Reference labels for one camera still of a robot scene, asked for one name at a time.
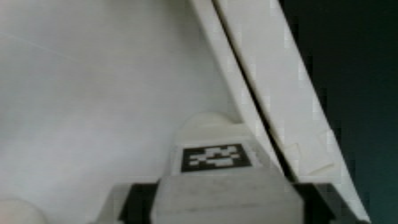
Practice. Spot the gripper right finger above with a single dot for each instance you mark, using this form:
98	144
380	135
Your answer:
325	206

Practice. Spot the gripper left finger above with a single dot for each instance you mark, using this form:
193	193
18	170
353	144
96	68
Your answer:
128	204

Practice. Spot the white U-shaped obstacle fence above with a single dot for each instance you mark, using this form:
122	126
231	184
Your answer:
263	44

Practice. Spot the white square table top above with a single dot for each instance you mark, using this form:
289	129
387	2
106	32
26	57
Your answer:
106	76

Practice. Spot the white table leg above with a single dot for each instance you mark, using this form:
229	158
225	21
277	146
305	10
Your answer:
224	187

